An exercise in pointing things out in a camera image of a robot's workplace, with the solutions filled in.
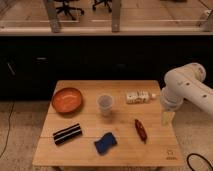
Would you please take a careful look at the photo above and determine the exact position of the tan flat gripper finger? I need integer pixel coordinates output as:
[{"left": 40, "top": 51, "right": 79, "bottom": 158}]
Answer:
[{"left": 162, "top": 111, "right": 175, "bottom": 126}]

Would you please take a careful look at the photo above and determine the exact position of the orange ceramic bowl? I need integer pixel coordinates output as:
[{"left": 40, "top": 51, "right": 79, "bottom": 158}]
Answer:
[{"left": 51, "top": 87, "right": 83, "bottom": 113}]

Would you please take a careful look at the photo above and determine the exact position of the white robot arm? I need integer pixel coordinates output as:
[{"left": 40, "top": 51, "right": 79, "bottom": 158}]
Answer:
[{"left": 159, "top": 63, "right": 213, "bottom": 126}]

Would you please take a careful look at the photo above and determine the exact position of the blue sponge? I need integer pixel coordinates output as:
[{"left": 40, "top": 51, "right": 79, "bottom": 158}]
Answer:
[{"left": 94, "top": 132, "right": 117, "bottom": 155}]

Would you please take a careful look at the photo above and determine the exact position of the clear plastic cup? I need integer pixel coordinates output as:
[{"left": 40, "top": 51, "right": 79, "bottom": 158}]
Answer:
[{"left": 97, "top": 94, "right": 113, "bottom": 116}]

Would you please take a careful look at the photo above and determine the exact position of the wooden table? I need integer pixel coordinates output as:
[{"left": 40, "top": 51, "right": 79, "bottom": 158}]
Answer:
[{"left": 33, "top": 80, "right": 183, "bottom": 167}]

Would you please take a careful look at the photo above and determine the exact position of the black white striped cloth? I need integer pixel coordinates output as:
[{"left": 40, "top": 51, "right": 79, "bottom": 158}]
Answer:
[{"left": 53, "top": 123, "right": 82, "bottom": 145}]

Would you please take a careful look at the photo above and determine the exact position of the black office chair right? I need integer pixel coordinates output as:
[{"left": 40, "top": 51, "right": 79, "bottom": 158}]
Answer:
[{"left": 91, "top": 0, "right": 113, "bottom": 14}]

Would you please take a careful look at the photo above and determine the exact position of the black office chair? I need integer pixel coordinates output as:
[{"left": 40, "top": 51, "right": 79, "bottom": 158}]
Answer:
[
  {"left": 91, "top": 0, "right": 113, "bottom": 14},
  {"left": 54, "top": 0, "right": 85, "bottom": 21}
]

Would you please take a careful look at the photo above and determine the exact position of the black office chair left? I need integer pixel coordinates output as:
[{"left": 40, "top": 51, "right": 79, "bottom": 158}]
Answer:
[{"left": 54, "top": 0, "right": 85, "bottom": 21}]

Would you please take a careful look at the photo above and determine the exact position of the black cable right floor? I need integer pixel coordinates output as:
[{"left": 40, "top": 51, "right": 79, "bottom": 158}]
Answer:
[{"left": 186, "top": 152, "right": 213, "bottom": 171}]

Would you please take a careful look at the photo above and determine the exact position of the black cable floor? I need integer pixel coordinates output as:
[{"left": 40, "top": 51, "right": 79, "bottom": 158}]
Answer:
[
  {"left": 0, "top": 99, "right": 16, "bottom": 159},
  {"left": 186, "top": 152, "right": 213, "bottom": 171}
]

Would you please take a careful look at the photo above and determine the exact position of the black cable left floor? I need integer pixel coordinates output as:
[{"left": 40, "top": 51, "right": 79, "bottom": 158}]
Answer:
[{"left": 0, "top": 99, "right": 16, "bottom": 159}]

